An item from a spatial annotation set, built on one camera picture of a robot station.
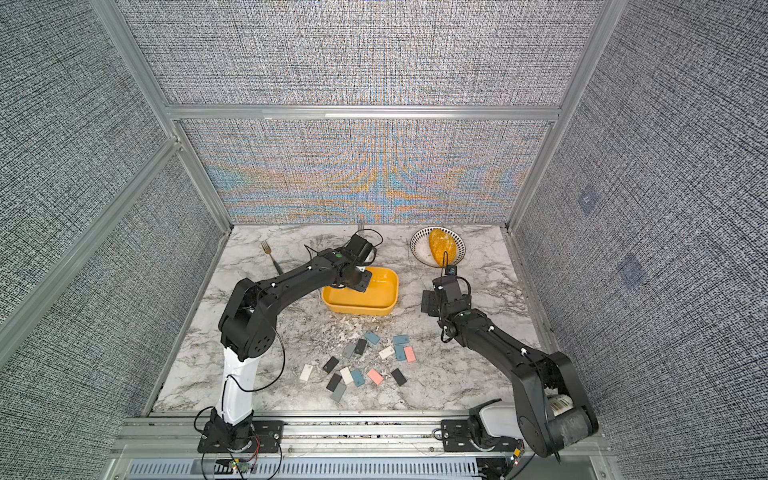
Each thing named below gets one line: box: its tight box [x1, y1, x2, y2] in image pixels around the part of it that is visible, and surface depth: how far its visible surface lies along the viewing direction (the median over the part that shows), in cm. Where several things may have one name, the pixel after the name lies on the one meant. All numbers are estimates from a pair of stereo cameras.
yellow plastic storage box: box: [321, 267, 399, 316], surface depth 96 cm
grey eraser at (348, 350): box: [342, 343, 357, 359], surface depth 90 cm
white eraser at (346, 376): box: [340, 367, 354, 385], surface depth 85 cm
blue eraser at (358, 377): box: [351, 369, 365, 387], surface depth 85 cm
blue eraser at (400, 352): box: [395, 344, 406, 361], surface depth 89 cm
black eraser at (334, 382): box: [326, 373, 342, 392], surface depth 83 cm
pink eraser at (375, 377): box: [367, 368, 384, 386], surface depth 85 cm
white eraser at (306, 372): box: [299, 364, 313, 381], surface depth 85 cm
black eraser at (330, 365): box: [322, 356, 339, 374], surface depth 87 cm
